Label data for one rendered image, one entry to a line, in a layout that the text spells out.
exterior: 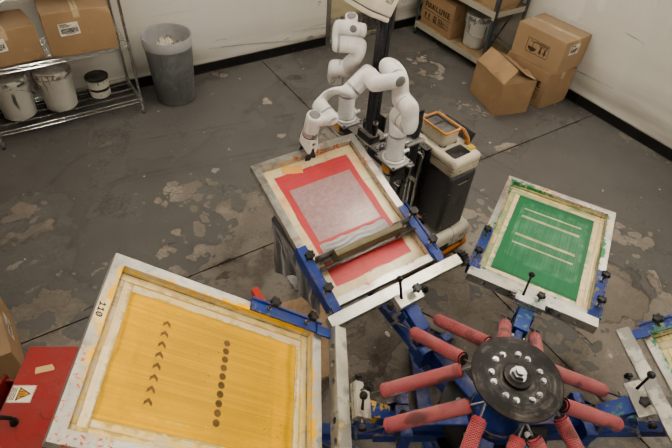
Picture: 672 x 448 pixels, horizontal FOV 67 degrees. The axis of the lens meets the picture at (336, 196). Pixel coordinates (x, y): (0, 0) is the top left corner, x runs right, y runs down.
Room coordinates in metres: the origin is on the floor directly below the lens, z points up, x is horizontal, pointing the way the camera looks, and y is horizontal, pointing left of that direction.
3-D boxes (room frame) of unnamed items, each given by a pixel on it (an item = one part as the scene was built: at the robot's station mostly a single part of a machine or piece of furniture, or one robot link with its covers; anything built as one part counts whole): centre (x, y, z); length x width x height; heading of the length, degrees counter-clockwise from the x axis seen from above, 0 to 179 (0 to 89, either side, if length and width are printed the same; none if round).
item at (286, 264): (1.65, 0.17, 0.74); 0.46 x 0.04 x 0.42; 35
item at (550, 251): (1.68, -1.02, 1.05); 1.08 x 0.61 x 0.23; 155
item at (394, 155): (2.19, -0.30, 1.21); 0.16 x 0.13 x 0.15; 128
